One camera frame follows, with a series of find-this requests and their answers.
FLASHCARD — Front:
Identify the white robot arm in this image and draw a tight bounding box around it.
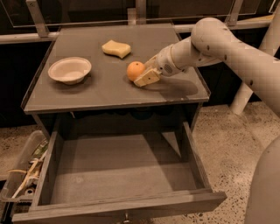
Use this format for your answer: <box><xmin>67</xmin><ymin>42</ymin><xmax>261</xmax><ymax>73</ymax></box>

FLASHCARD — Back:
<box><xmin>135</xmin><ymin>10</ymin><xmax>280</xmax><ymax>224</ymax></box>

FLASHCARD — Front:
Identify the metal drawer handle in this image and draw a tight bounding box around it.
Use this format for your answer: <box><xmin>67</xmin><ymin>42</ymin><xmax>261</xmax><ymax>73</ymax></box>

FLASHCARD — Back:
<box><xmin>122</xmin><ymin>212</ymin><xmax>131</xmax><ymax>224</ymax></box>

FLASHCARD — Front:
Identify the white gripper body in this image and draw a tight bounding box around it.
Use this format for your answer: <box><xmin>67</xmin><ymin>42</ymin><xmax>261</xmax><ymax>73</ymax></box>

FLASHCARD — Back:
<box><xmin>155</xmin><ymin>45</ymin><xmax>187</xmax><ymax>77</ymax></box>

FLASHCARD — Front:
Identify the clear plastic storage bin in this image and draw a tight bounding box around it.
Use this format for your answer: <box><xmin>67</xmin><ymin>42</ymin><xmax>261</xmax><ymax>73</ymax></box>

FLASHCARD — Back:
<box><xmin>0</xmin><ymin>130</ymin><xmax>48</xmax><ymax>202</ymax></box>

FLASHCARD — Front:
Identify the metal railing with glass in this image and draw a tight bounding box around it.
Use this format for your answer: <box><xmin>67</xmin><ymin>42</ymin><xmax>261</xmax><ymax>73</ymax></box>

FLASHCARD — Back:
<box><xmin>0</xmin><ymin>0</ymin><xmax>279</xmax><ymax>45</ymax></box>

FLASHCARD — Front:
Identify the grey cabinet counter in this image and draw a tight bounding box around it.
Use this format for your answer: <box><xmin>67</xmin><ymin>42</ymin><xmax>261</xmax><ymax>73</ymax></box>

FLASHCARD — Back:
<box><xmin>22</xmin><ymin>24</ymin><xmax>210</xmax><ymax>127</ymax></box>

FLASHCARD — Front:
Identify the white paper bowl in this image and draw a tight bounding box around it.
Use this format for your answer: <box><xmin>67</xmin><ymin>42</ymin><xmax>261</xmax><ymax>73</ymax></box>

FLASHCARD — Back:
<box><xmin>48</xmin><ymin>57</ymin><xmax>92</xmax><ymax>85</ymax></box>

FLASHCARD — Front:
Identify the orange fruit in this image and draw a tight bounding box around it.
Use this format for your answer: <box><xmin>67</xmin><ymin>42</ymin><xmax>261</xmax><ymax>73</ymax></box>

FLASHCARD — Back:
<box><xmin>127</xmin><ymin>61</ymin><xmax>145</xmax><ymax>81</ymax></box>

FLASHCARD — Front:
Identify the open grey top drawer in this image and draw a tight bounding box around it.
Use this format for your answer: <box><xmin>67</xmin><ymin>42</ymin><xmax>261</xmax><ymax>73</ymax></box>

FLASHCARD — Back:
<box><xmin>12</xmin><ymin>123</ymin><xmax>227</xmax><ymax>224</ymax></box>

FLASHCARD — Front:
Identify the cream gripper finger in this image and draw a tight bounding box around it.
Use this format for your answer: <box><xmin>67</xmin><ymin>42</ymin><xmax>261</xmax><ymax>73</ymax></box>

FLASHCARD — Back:
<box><xmin>144</xmin><ymin>55</ymin><xmax>157</xmax><ymax>69</ymax></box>
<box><xmin>134</xmin><ymin>68</ymin><xmax>161</xmax><ymax>87</ymax></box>

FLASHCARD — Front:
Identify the yellow sponge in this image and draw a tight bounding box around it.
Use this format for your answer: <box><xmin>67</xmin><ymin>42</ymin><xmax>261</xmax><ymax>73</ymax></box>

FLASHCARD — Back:
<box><xmin>101</xmin><ymin>40</ymin><xmax>131</xmax><ymax>59</ymax></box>

